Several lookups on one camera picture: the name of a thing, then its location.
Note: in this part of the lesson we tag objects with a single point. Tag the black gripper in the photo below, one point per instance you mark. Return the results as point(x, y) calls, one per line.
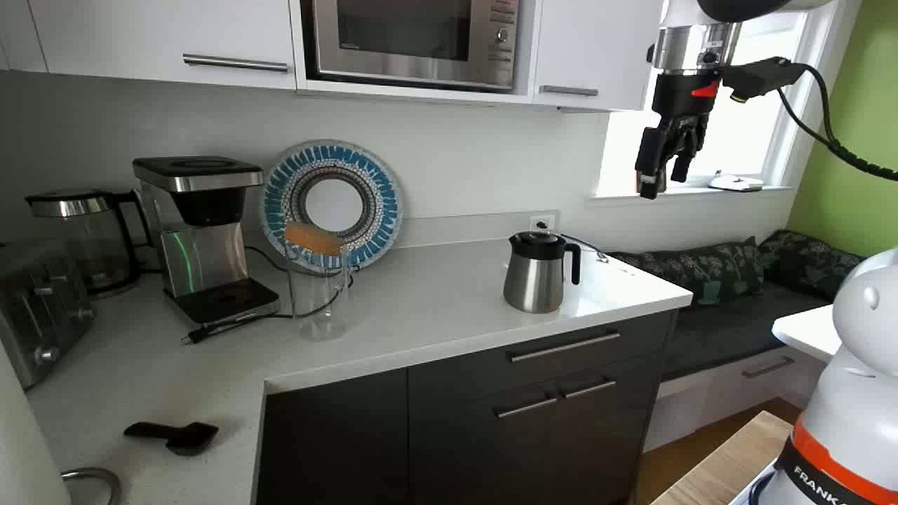
point(679, 103)

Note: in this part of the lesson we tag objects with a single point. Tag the stainless steel kettle black lid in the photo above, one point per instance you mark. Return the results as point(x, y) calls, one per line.
point(533, 276)

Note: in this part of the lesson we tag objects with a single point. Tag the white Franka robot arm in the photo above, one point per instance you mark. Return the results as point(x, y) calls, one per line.
point(860, 393)

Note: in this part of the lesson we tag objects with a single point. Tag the glass electric kettle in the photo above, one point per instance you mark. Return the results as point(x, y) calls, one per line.
point(87, 240)

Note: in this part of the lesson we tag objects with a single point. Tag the small dish on windowsill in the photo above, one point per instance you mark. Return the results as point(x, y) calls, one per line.
point(735, 180)

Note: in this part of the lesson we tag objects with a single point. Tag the dark patterned cushion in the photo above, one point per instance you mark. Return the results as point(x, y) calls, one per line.
point(810, 263)
point(703, 267)

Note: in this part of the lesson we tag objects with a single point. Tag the narrow white cabinet door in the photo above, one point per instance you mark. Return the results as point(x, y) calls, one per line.
point(592, 47)

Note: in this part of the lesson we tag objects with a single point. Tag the dark bench seat pad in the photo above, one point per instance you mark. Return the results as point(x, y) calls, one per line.
point(730, 323)

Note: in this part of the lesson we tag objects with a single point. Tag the dark counter drawer front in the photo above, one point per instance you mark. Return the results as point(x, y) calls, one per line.
point(563, 346)

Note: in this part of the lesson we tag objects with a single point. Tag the white side table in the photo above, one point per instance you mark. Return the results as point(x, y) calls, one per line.
point(810, 332)

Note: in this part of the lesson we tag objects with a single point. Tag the white bench drawer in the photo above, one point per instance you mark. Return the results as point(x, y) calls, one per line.
point(720, 398)

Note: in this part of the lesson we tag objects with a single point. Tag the stainless steel microwave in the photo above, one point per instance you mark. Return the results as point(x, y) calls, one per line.
point(417, 41)

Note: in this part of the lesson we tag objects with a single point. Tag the blue patterned round plate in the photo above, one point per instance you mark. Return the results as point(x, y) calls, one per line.
point(373, 200)

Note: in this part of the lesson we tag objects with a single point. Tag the wooden board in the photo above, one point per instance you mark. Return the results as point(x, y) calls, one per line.
point(720, 463)

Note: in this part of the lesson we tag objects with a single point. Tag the clear glass pitcher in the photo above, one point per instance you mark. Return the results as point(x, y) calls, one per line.
point(321, 299)

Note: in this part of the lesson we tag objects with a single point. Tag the dark lower cabinet door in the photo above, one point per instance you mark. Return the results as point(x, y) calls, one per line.
point(338, 438)

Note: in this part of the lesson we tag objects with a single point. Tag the steel drip coffee maker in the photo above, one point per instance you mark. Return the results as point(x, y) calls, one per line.
point(201, 233)

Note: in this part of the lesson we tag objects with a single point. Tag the wide white cabinet door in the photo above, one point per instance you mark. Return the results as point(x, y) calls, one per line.
point(157, 31)

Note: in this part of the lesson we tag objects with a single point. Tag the black plastic scoop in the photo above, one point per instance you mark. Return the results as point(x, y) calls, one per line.
point(178, 437)

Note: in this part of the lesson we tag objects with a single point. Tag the silver toaster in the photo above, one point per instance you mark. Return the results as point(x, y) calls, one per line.
point(37, 312)

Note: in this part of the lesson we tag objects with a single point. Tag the chrome faucet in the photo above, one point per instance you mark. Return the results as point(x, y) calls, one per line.
point(100, 478)

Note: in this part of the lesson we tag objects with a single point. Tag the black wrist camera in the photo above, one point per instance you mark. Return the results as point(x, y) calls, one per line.
point(761, 78)

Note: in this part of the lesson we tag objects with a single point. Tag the white wall outlet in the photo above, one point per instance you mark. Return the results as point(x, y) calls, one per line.
point(545, 224)

